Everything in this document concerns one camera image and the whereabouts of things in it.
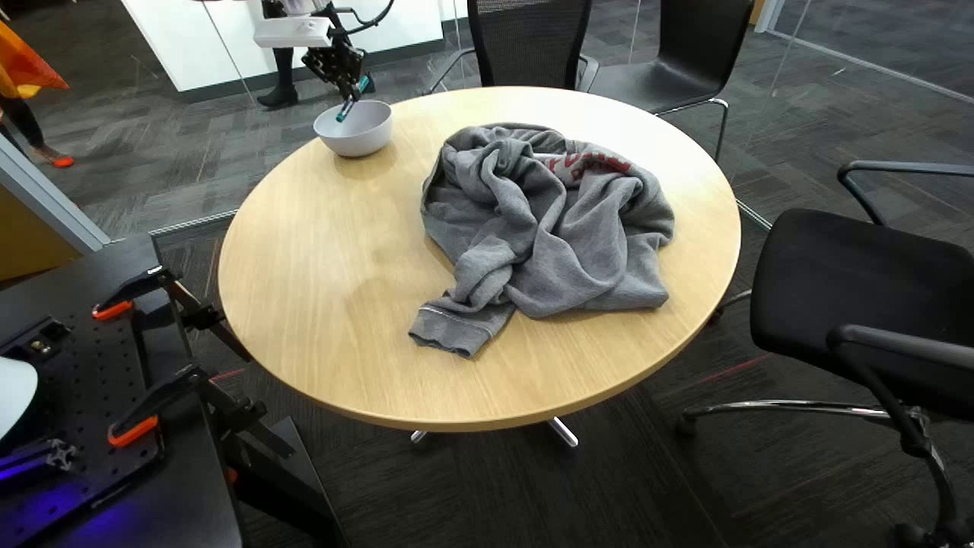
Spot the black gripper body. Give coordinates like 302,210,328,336
302,38,358,87

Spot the grey white ceramic bowl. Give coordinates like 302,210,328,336
310,98,395,162

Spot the person in dark boots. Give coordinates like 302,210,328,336
254,0,305,111

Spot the white rectangular panel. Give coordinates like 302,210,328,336
118,0,469,98

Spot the black office chair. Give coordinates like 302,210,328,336
676,206,974,548
428,0,603,93
833,156,974,227
587,0,757,164

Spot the crumpled grey hoodie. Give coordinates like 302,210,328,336
409,122,680,360

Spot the person in orange garment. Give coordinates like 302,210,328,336
0,12,80,173

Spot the chrome table base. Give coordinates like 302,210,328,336
409,410,584,453

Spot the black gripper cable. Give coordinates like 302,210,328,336
332,0,399,35

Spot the black clamp with orange handle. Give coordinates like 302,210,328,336
103,363,298,461
88,262,254,364

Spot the wooden door with grey frame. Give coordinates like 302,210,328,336
0,133,114,288

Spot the black base mounting bracket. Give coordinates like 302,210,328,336
0,312,74,364
0,434,85,486

